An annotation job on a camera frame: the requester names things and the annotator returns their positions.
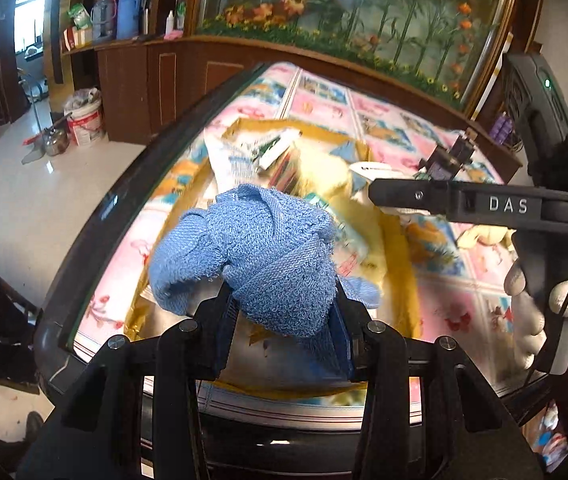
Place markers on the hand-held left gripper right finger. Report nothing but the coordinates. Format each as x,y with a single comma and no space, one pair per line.
341,342

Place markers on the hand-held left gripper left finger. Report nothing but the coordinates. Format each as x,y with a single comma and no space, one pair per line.
226,332

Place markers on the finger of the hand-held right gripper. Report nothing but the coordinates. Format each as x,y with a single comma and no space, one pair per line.
403,194

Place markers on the cardboard box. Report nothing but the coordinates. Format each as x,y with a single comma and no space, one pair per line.
398,270

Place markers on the yellow knitted towel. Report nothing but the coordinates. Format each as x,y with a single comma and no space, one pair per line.
329,175

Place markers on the blue terry towel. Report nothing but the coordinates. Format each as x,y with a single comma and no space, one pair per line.
264,255

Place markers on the white paper packet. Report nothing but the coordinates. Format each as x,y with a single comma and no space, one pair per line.
376,170

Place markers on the purple bottle pack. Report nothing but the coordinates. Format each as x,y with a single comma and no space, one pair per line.
499,127

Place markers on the small black device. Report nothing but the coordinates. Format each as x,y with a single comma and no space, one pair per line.
446,157

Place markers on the white packet red green print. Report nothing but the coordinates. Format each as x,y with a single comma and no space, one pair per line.
348,240

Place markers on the beige plush toy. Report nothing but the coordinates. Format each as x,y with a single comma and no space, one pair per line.
483,236

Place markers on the red striped packet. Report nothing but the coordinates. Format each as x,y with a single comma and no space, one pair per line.
284,174

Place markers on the colourful printed tablecloth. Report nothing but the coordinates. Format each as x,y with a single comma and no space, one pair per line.
314,95

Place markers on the white printed plastic bag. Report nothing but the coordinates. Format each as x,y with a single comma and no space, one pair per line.
229,165

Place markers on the aquarium with artificial flowers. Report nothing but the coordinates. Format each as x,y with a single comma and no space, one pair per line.
339,5

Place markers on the white plastic bucket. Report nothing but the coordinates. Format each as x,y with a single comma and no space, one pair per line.
86,122

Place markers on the metal kettle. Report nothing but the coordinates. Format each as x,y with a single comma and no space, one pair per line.
56,144

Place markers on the dark wooden cabinet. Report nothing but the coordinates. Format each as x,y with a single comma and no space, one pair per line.
129,90

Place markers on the pink cloth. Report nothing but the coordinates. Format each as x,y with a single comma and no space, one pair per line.
174,35

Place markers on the green bottle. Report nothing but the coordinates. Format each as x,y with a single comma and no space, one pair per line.
181,12

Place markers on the white small bottle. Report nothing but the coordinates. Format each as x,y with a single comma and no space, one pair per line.
170,22

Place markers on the red and white boxes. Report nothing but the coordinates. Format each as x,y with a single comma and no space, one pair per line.
78,39

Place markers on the blue thermos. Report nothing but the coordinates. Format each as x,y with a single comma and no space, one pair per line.
128,15

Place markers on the translucent blue water jug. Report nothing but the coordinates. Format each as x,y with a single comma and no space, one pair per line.
104,20

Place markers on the green and white bag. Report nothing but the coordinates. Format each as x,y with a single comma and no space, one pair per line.
80,16

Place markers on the window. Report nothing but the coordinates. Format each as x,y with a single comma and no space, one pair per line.
30,20

